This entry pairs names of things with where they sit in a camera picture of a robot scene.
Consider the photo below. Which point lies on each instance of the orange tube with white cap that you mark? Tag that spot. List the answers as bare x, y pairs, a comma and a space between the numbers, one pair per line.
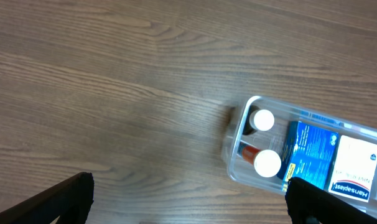
266, 163

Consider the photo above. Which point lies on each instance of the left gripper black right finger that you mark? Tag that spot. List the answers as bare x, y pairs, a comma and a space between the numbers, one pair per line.
307, 203

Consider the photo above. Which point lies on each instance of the white Hansaplast plaster box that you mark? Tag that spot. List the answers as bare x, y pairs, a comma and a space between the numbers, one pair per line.
354, 169

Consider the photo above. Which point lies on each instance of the clear plastic container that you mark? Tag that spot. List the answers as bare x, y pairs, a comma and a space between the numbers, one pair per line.
268, 142

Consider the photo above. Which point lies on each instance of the blue VapoDrops lozenge box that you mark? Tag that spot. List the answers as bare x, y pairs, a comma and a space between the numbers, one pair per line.
307, 154

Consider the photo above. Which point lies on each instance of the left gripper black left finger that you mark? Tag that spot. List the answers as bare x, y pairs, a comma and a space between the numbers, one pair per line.
69, 201

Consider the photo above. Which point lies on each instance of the dark tube with white cap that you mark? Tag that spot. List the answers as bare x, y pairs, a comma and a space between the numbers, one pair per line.
258, 120

